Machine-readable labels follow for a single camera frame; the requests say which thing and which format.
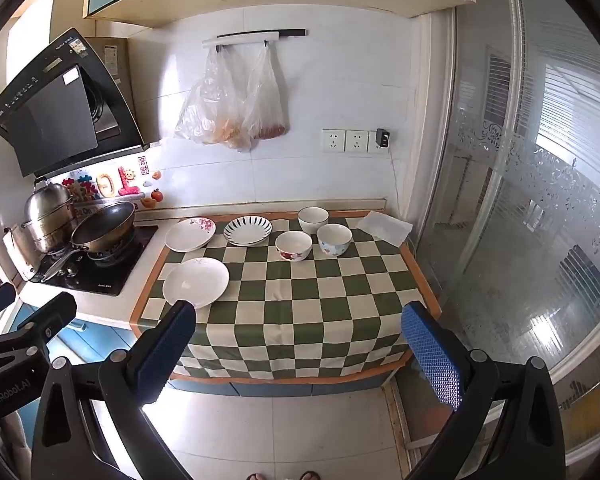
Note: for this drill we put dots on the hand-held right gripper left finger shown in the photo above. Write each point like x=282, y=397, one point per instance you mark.
x=160, y=355

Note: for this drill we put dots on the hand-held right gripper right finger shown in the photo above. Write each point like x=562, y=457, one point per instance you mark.
x=432, y=360

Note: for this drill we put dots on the white bowl blue floral print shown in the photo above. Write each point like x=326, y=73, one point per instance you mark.
x=334, y=240

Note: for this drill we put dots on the white bowl red floral print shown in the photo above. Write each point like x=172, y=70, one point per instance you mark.
x=293, y=246

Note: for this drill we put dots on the white jug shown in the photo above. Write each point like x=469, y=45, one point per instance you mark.
x=19, y=255

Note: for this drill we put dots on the black gas stove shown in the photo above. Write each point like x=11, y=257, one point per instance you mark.
x=115, y=275

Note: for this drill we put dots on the plain white plate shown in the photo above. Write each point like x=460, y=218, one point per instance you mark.
x=195, y=282

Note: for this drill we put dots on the dark frying pan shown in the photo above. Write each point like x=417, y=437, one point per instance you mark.
x=102, y=227

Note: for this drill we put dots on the steel steamer pot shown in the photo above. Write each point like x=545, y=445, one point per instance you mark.
x=47, y=210

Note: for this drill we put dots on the white plate pink floral print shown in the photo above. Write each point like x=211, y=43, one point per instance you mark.
x=187, y=237

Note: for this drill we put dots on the green white checkered tablecloth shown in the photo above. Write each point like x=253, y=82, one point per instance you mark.
x=305, y=310

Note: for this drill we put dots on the white paper towel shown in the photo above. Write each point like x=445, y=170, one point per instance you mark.
x=385, y=227

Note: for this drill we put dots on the white plate black stripes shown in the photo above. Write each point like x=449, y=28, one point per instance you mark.
x=247, y=230

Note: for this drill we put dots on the person's left foot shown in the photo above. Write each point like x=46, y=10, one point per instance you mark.
x=257, y=476

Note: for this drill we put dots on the person's foot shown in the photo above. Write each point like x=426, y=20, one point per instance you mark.
x=310, y=475
x=257, y=476

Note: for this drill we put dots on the red apple decoration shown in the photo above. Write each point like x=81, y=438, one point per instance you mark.
x=156, y=194

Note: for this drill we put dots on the person's right foot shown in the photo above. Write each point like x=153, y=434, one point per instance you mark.
x=310, y=475

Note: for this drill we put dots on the frosted glass sliding door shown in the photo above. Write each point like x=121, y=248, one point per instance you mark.
x=530, y=210

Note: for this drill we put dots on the white bowl thin dark rim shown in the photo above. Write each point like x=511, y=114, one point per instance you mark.
x=313, y=220

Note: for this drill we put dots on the black range hood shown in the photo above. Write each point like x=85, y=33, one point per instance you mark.
x=55, y=120

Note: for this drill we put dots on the black plug adapter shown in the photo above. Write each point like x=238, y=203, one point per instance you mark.
x=382, y=138

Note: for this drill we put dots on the large clear plastic bag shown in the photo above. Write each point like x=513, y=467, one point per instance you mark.
x=210, y=105

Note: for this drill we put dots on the small clear plastic bag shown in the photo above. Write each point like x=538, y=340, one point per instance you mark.
x=267, y=105

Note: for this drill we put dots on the colourful flower wall decoration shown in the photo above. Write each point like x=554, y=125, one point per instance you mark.
x=82, y=187

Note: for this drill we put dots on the yellow oval frame decoration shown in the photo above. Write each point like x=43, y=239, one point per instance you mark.
x=105, y=184

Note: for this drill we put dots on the pink wall decoration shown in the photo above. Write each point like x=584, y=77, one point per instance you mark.
x=128, y=185

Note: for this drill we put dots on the white wall socket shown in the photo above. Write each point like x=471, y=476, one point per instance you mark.
x=371, y=147
x=356, y=141
x=333, y=140

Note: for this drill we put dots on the steel duct cover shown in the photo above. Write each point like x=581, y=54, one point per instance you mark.
x=112, y=60

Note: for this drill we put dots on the white wall hook rail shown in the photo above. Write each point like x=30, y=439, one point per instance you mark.
x=240, y=40

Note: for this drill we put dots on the black wall rail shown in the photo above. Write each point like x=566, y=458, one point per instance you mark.
x=292, y=33

